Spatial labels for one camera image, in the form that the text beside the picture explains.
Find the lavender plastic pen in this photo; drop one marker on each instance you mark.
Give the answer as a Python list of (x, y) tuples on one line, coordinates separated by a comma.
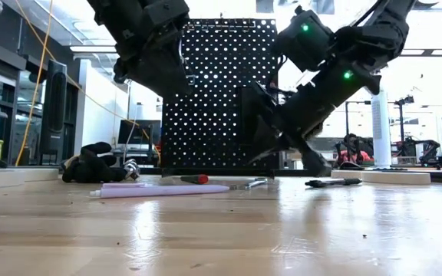
[(167, 190)]

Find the chrome combination wrench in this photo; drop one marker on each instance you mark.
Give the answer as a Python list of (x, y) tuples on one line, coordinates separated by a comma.
[(249, 184)]

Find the black camera stand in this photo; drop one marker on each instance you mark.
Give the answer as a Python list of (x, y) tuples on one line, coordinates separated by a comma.
[(402, 122)]

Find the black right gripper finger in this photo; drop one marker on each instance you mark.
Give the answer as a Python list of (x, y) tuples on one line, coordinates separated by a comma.
[(267, 143), (317, 163)]

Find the metal pegboard loop holder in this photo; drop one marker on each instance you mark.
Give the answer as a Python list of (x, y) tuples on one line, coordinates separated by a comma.
[(190, 79)]

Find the long ceiling light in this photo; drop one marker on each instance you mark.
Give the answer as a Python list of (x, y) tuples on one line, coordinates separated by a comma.
[(92, 49)]

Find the seated person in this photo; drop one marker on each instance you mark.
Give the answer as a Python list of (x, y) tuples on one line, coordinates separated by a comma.
[(353, 157)]

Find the black screwdriver red cap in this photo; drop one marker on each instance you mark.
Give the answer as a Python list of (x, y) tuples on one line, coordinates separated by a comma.
[(194, 179)]

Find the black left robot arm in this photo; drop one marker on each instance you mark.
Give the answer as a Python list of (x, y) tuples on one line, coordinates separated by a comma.
[(121, 19)]

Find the black pegboard storage bin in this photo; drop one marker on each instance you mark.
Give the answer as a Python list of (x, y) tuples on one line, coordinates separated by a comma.
[(248, 115)]

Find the black clear ballpoint pen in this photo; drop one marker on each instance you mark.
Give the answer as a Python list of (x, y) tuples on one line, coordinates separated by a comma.
[(332, 183)]

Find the black pipe frame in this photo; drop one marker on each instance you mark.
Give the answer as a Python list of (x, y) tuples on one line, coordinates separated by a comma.
[(347, 115)]

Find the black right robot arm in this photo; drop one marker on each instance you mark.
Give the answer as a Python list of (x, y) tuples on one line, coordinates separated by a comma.
[(382, 30)]

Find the black tower fan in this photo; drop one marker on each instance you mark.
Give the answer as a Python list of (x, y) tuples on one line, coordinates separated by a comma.
[(54, 111)]

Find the black perforated metal pegboard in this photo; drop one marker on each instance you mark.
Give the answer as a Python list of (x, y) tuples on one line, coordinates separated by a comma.
[(213, 134)]

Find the black work glove yellow cuff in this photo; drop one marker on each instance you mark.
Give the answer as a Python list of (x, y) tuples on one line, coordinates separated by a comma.
[(90, 168)]

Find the white tower fan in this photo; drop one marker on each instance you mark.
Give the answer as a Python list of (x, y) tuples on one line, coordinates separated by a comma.
[(381, 130)]

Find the black background robot arm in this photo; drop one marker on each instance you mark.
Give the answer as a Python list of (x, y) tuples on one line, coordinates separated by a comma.
[(430, 151)]

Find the metal pegboard hook rail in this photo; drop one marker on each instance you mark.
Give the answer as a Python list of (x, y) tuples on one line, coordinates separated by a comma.
[(225, 26)]

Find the wooden board right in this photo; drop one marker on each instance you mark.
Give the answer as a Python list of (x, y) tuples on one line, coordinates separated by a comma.
[(397, 178)]

